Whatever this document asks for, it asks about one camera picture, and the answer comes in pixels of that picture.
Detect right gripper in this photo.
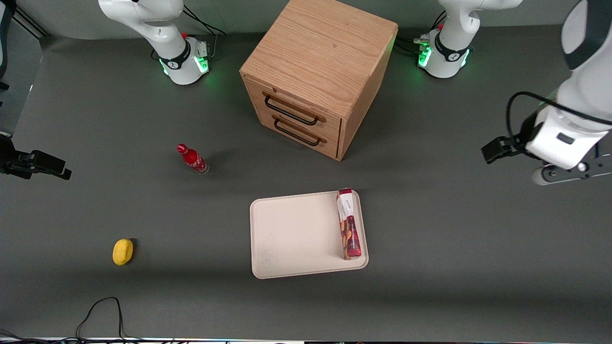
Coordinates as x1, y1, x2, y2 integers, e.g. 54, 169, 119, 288
0, 134, 73, 181

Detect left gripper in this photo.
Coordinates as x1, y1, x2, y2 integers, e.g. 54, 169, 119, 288
481, 105, 612, 171

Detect red cookie box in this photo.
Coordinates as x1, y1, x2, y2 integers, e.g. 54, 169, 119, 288
336, 188, 362, 260

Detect cream rectangular tray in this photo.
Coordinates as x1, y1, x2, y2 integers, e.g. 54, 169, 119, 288
249, 189, 370, 280

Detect yellow lemon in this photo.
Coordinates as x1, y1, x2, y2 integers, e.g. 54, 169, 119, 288
112, 238, 134, 266

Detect red cola bottle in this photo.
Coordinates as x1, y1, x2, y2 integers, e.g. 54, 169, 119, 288
176, 143, 210, 175

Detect oak drawer front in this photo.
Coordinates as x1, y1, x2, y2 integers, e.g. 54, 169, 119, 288
243, 76, 342, 140
257, 106, 341, 160

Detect oak wooden drawer cabinet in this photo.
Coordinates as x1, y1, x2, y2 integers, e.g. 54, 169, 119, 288
239, 0, 399, 161

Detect black looped gripper cable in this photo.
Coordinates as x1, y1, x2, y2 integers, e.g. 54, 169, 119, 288
506, 91, 612, 144

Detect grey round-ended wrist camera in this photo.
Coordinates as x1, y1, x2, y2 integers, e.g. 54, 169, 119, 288
532, 154, 612, 186

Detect black hanging strap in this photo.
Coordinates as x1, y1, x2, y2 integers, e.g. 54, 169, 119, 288
0, 0, 17, 92

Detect black left arm base cables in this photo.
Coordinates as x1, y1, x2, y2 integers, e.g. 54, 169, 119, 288
396, 10, 448, 54

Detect black table edge cable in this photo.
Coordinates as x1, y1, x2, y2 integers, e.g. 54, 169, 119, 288
76, 297, 144, 343

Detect black wire drawer handle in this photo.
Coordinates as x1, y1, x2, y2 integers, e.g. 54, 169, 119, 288
273, 117, 322, 147
264, 95, 319, 126

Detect black right arm base cable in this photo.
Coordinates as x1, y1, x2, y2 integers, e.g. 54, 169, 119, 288
182, 4, 227, 57

